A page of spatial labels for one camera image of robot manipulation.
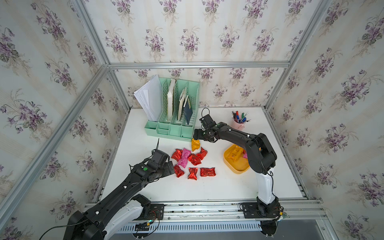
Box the yellow tea bag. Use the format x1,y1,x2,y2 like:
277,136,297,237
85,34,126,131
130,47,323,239
228,146,244,163
191,139,201,152

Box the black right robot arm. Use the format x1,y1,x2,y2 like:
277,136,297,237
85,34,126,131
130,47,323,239
193,123,278,205

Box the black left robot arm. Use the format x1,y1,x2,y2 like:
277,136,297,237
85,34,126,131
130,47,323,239
63,161,175,240

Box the yellow storage tray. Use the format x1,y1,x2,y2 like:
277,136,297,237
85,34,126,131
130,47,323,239
223,145,250,175

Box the pink pen cup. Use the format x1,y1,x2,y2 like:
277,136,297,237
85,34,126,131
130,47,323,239
232,120,245,131

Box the pens in cup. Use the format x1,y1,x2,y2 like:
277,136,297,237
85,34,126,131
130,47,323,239
232,111,249,124

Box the dark blue booklet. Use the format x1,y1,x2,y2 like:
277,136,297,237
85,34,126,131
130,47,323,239
183,95,193,125

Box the mint green desk organizer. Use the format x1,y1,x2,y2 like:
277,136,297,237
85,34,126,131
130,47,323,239
145,78,200,142

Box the cream book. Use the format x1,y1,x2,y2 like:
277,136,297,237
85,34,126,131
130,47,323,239
167,79,176,122

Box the white paper stack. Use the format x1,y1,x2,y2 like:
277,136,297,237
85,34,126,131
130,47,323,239
134,75,163,122

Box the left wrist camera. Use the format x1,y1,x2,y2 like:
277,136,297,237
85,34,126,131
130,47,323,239
151,149,170,166

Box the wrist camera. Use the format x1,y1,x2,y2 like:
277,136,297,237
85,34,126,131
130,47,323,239
151,149,170,166
200,114,216,130

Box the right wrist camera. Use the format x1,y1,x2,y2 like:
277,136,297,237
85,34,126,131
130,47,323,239
200,114,216,130

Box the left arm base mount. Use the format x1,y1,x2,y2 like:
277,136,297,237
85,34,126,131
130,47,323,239
132,194,165,221

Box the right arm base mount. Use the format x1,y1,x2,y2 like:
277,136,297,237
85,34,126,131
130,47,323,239
240,198,284,219

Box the aluminium rail frame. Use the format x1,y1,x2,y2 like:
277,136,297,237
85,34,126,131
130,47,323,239
152,198,328,223

